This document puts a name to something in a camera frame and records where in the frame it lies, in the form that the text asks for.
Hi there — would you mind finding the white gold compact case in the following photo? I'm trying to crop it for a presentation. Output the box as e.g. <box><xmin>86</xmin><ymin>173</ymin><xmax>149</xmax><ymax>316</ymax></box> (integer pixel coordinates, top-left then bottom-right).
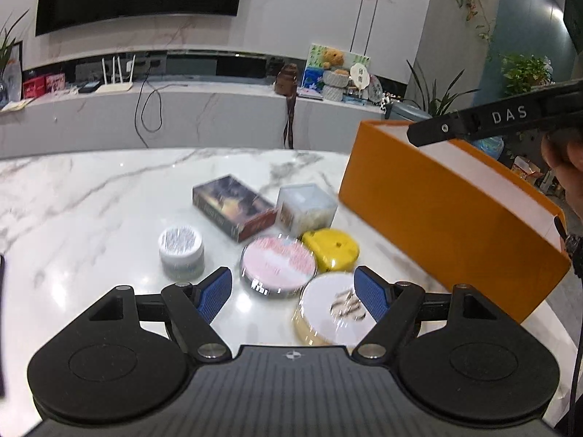
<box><xmin>293</xmin><ymin>271</ymin><xmax>376</xmax><ymax>350</ymax></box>

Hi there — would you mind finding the dark picture card box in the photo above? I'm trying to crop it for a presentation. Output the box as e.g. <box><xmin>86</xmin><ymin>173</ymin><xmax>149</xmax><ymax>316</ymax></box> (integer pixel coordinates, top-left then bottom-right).
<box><xmin>192</xmin><ymin>176</ymin><xmax>277</xmax><ymax>243</ymax></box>

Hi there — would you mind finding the person right hand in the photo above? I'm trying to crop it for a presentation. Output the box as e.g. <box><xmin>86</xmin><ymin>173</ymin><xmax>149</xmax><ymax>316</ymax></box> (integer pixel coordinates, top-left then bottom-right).
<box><xmin>541</xmin><ymin>129</ymin><xmax>583</xmax><ymax>219</ymax></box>

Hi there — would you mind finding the leafy plant on cabinet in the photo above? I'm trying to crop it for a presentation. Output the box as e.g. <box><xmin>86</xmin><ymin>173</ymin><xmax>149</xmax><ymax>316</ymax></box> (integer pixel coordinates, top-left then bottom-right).
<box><xmin>501</xmin><ymin>54</ymin><xmax>553</xmax><ymax>97</ymax></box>

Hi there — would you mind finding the white round jar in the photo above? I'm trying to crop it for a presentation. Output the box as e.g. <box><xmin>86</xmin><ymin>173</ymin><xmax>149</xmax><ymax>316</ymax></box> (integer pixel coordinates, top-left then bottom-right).
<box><xmin>157</xmin><ymin>225</ymin><xmax>204</xmax><ymax>281</ymax></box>

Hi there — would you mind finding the yellow round case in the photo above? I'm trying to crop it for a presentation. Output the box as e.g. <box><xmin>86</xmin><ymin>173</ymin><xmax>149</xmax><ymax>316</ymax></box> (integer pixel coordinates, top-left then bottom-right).
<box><xmin>300</xmin><ymin>228</ymin><xmax>360</xmax><ymax>272</ymax></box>

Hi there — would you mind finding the pink round tin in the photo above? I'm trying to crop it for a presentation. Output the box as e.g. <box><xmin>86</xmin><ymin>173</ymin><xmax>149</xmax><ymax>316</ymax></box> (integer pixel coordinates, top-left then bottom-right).
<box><xmin>240</xmin><ymin>235</ymin><xmax>318</xmax><ymax>298</ymax></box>

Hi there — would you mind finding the tall green floor plant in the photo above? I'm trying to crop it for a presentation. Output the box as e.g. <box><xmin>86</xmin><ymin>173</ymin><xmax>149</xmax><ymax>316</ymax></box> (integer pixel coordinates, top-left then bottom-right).
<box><xmin>403</xmin><ymin>60</ymin><xmax>479</xmax><ymax>117</ymax></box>

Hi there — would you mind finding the orange storage box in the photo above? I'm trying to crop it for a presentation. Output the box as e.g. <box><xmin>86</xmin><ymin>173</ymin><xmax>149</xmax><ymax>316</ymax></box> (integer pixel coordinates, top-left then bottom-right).
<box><xmin>339</xmin><ymin>121</ymin><xmax>571</xmax><ymax>323</ymax></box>

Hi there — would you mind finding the clear cube box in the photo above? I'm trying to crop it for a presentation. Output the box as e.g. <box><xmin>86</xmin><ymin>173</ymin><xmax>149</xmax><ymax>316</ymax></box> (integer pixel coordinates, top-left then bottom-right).
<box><xmin>276</xmin><ymin>184</ymin><xmax>338</xmax><ymax>238</ymax></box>

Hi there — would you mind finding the grey round trash bin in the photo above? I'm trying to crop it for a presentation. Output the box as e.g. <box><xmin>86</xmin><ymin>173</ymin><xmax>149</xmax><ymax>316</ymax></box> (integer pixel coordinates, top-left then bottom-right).
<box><xmin>384</xmin><ymin>101</ymin><xmax>431</xmax><ymax>122</ymax></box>

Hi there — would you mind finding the white marble TV console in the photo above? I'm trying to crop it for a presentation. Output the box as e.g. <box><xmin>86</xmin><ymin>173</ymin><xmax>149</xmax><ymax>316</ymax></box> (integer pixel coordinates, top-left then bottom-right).
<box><xmin>0</xmin><ymin>79</ymin><xmax>387</xmax><ymax>160</ymax></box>

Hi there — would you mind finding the teddy bear picture pile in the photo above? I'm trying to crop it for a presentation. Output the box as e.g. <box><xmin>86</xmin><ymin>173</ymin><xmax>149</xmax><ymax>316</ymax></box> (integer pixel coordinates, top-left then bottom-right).
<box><xmin>298</xmin><ymin>43</ymin><xmax>384</xmax><ymax>106</ymax></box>

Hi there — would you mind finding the white wifi router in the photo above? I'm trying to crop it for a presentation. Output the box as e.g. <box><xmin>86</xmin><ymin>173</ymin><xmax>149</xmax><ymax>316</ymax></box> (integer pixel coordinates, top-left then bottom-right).
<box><xmin>96</xmin><ymin>56</ymin><xmax>136</xmax><ymax>94</ymax></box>

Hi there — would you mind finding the red gift box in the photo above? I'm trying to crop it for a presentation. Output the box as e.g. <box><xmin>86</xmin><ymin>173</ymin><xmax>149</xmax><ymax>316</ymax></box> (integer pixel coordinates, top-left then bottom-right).
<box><xmin>23</xmin><ymin>73</ymin><xmax>66</xmax><ymax>99</ymax></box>

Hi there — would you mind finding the potted plant blue vase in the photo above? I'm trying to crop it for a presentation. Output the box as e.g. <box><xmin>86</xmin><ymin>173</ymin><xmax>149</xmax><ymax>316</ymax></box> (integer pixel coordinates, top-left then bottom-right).
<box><xmin>1</xmin><ymin>10</ymin><xmax>29</xmax><ymax>109</ymax></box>

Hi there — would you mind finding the black hanging cable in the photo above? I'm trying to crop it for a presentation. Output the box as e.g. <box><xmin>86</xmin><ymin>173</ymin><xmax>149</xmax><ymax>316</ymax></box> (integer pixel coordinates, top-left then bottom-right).
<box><xmin>134</xmin><ymin>67</ymin><xmax>164</xmax><ymax>148</ymax></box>

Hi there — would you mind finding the brown leather camera bag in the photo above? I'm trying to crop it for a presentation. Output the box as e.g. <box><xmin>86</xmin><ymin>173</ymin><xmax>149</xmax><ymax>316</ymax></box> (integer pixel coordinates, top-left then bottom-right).
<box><xmin>274</xmin><ymin>63</ymin><xmax>297</xmax><ymax>149</ymax></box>

